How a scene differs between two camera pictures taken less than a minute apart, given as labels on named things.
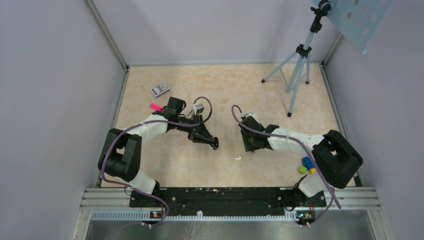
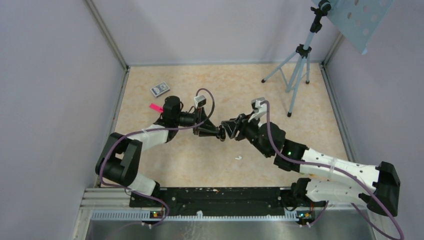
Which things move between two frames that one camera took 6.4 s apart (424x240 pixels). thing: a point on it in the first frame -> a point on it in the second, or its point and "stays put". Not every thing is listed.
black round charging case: [216, 143] -> [222, 133]
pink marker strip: [155, 107] stays put
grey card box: [160, 89] stays put
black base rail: [229, 201] stays put
